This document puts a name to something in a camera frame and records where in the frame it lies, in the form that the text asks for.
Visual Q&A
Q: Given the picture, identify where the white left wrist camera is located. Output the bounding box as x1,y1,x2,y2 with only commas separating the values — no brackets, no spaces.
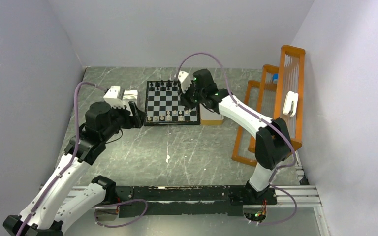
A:
103,86,125,109

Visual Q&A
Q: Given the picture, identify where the yellow tray of white pieces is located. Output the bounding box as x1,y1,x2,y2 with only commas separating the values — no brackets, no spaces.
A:
200,106,224,125

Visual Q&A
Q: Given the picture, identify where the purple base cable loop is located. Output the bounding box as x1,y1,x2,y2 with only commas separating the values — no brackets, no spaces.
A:
94,197,149,228

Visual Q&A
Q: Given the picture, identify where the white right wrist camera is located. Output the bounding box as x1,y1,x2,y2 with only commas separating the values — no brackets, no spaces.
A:
177,71,191,93

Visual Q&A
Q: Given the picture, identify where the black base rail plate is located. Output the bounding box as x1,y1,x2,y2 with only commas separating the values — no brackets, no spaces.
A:
116,185,278,218

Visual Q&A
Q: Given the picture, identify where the orange wooden rack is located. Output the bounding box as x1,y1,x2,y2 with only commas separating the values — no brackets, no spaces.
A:
244,45,306,151

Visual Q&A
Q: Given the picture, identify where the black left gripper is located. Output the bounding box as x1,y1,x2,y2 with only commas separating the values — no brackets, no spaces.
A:
101,100,147,140

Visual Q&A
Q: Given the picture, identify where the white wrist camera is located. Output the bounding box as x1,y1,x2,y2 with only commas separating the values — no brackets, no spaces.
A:
177,71,191,93
103,86,125,109

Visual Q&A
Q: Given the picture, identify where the silver metal tray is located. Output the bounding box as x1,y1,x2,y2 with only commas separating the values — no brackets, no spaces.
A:
122,90,139,105

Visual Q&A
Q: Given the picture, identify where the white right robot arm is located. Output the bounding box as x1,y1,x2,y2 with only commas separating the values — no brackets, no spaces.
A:
174,69,294,204

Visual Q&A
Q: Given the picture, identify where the black white chess board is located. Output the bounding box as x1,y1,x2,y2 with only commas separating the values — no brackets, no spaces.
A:
144,90,200,126

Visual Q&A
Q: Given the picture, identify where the white clip object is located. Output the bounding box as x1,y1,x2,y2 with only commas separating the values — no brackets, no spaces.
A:
282,91,299,117

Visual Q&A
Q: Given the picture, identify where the blue cap bottle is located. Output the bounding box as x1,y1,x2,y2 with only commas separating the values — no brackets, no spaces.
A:
272,73,278,83

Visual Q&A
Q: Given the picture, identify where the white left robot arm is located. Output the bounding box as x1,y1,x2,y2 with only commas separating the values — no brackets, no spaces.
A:
3,101,146,236

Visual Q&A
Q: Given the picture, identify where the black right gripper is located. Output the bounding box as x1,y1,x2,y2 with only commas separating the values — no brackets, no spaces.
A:
177,82,205,110

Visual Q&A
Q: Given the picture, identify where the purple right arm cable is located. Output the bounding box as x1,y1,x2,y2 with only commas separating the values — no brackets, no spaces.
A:
175,53,298,226

